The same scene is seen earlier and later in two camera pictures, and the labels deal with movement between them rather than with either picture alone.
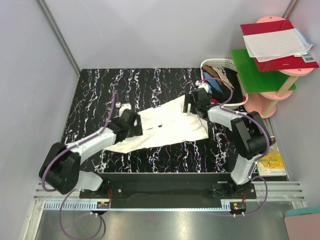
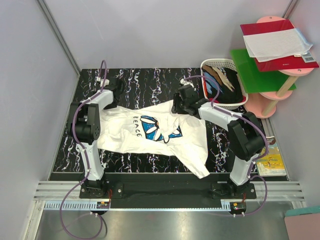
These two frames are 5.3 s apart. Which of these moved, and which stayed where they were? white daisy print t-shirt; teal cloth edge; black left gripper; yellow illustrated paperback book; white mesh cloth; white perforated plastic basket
Moved: white daisy print t-shirt; black left gripper
Stayed: white mesh cloth; teal cloth edge; yellow illustrated paperback book; white perforated plastic basket
